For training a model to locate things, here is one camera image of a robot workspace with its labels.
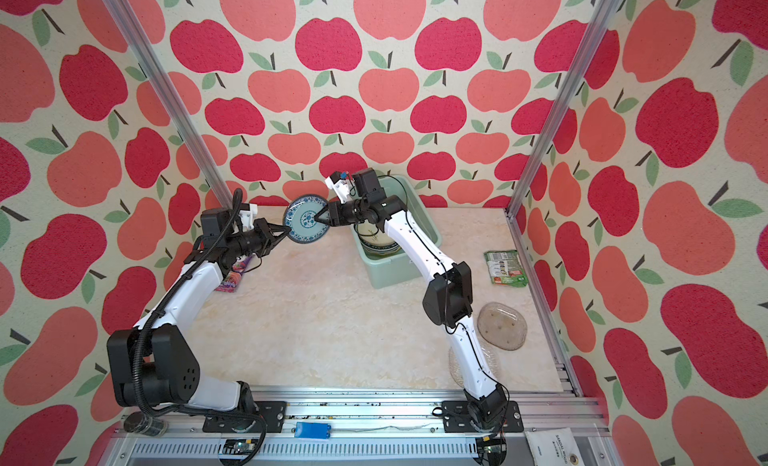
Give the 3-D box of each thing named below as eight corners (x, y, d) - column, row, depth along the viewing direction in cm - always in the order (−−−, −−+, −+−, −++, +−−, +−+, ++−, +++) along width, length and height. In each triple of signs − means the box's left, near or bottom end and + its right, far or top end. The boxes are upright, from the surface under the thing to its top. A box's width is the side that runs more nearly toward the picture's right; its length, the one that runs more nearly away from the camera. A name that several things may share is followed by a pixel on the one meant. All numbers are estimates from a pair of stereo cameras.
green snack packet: (493, 286, 102) (495, 282, 99) (484, 255, 110) (486, 250, 108) (526, 286, 102) (529, 282, 99) (515, 255, 110) (517, 250, 108)
